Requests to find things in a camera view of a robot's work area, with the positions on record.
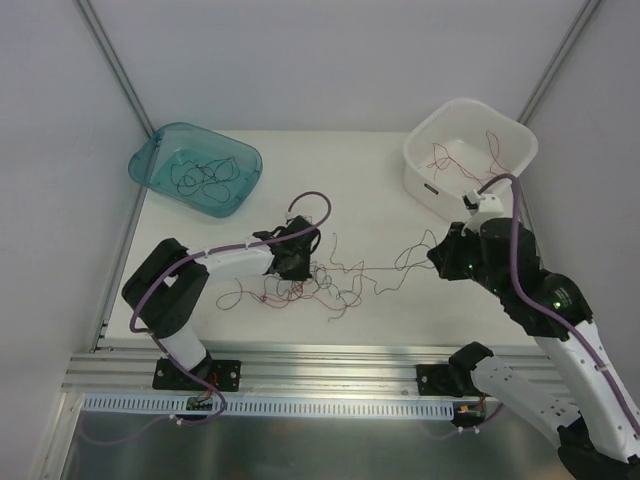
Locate red and black wire tangle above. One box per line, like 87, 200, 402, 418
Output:
214, 232, 381, 324

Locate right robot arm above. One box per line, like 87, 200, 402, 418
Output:
427, 218, 639, 479

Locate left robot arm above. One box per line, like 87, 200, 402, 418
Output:
122, 216, 321, 389

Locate white plastic basket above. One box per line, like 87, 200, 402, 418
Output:
402, 98, 538, 222

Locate teal transparent plastic tray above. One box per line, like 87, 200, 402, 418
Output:
128, 122, 263, 218

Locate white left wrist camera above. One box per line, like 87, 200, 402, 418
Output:
284, 211, 313, 224

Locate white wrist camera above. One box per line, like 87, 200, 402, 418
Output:
284, 211, 313, 224
462, 190, 505, 236

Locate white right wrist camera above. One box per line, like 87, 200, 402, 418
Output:
462, 190, 505, 236

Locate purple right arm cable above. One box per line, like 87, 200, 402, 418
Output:
474, 173, 640, 436

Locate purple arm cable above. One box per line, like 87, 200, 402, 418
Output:
128, 192, 334, 335
474, 173, 640, 436

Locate aluminium frame rail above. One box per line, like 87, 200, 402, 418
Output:
62, 344, 561, 401

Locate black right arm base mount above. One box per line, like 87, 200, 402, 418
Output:
415, 342, 494, 398

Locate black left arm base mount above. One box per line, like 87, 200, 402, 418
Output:
151, 355, 242, 392

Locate white slotted cable duct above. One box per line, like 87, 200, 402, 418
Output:
82, 393, 454, 421

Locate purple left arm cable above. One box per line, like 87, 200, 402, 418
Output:
128, 192, 334, 335

